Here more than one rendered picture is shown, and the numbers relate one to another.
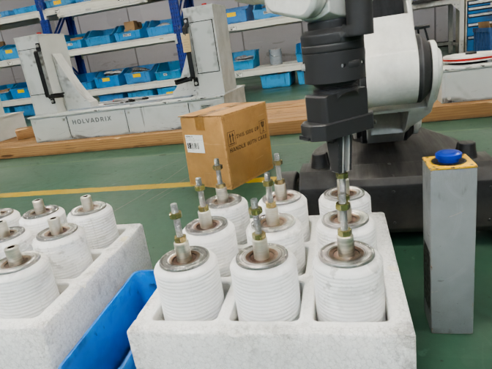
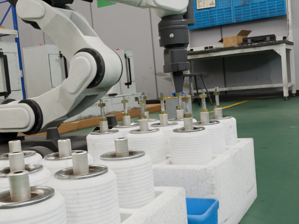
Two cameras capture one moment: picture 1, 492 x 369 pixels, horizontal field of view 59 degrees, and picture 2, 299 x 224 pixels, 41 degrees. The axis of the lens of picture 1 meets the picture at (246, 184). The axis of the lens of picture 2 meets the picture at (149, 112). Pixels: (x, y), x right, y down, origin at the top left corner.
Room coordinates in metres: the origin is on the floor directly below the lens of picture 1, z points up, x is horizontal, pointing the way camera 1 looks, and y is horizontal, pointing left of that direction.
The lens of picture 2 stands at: (0.46, 1.02, 0.37)
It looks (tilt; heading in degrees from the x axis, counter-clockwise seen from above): 4 degrees down; 283
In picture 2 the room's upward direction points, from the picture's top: 5 degrees counter-clockwise
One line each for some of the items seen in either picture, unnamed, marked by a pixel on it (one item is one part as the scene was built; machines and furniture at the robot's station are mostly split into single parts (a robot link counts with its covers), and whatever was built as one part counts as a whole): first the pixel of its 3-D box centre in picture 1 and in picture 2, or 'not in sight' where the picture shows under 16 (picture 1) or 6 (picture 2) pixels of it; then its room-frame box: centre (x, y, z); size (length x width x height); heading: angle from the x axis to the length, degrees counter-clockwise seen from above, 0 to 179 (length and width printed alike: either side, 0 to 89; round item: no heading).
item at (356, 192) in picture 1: (343, 194); (145, 121); (0.76, -0.18, 0.25); 0.08 x 0.08 x 0.01
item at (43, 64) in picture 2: not in sight; (83, 82); (2.12, -3.04, 0.45); 1.51 x 0.57 x 0.74; 74
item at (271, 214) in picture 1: (271, 215); (163, 120); (0.67, -0.04, 0.26); 0.02 x 0.02 x 0.03
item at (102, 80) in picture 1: (115, 77); not in sight; (6.13, 1.56, 0.36); 0.50 x 0.38 x 0.21; 164
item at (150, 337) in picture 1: (283, 304); (169, 182); (0.67, -0.04, 0.09); 0.39 x 0.39 x 0.18; 76
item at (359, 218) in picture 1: (345, 219); (180, 119); (0.64, -0.15, 0.25); 0.08 x 0.08 x 0.01
